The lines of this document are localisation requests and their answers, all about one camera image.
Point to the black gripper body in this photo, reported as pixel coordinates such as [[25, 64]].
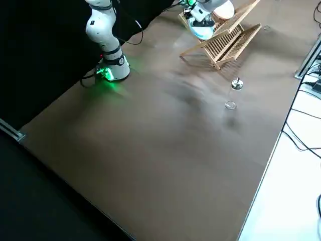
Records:
[[208, 23]]

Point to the blue plate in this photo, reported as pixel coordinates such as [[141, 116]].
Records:
[[201, 33]]

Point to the pale plate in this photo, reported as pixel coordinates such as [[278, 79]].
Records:
[[227, 12]]

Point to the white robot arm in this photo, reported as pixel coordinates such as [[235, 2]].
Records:
[[187, 11], [102, 30]]

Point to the wooden dish rack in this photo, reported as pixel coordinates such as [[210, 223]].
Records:
[[225, 47]]

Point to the clear bottle white cap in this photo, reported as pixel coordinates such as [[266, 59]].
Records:
[[266, 27]]

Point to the clear bottle silver cap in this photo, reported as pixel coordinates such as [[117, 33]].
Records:
[[237, 84]]

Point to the aluminium post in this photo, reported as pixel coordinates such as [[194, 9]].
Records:
[[307, 62]]

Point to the aluminium frame bar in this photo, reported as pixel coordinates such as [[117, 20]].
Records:
[[12, 130]]

